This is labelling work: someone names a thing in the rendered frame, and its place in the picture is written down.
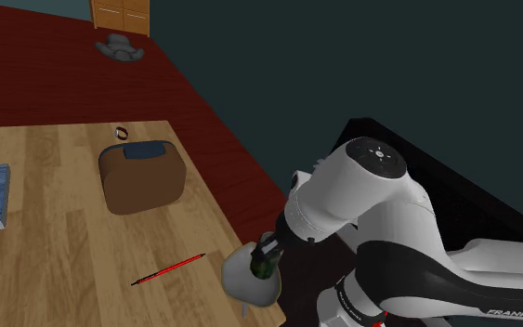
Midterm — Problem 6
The grey round bowl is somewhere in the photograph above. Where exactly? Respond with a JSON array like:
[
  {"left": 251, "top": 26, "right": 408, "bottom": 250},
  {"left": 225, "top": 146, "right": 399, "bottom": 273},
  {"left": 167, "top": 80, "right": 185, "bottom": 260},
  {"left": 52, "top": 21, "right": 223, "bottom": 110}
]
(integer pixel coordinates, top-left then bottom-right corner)
[{"left": 220, "top": 242, "right": 283, "bottom": 319}]

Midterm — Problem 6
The red pen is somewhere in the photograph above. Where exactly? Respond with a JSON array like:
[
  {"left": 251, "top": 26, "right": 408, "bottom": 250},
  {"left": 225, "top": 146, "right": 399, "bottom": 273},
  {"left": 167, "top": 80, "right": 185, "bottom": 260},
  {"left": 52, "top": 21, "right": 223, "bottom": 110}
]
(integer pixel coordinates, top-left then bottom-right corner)
[{"left": 130, "top": 253, "right": 207, "bottom": 287}]

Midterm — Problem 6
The brown bag with blue top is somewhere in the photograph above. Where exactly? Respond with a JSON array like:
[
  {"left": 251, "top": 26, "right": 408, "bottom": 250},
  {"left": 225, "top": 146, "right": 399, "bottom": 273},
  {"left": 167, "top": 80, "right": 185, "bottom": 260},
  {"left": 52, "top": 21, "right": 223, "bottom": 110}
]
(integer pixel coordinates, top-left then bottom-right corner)
[{"left": 98, "top": 139, "right": 188, "bottom": 216}]

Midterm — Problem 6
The grey hat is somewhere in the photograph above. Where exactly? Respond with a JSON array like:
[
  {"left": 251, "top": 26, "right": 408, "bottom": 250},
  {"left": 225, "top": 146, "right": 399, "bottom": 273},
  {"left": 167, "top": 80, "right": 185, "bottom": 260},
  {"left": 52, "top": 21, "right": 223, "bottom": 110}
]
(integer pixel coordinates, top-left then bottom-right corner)
[{"left": 95, "top": 33, "right": 146, "bottom": 63}]

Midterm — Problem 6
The wooden cabinet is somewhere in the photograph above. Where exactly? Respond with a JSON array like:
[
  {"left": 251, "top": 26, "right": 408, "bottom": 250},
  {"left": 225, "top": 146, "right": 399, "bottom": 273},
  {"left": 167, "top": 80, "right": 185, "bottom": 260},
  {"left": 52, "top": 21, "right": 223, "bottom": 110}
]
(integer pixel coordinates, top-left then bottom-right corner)
[{"left": 89, "top": 0, "right": 151, "bottom": 38}]

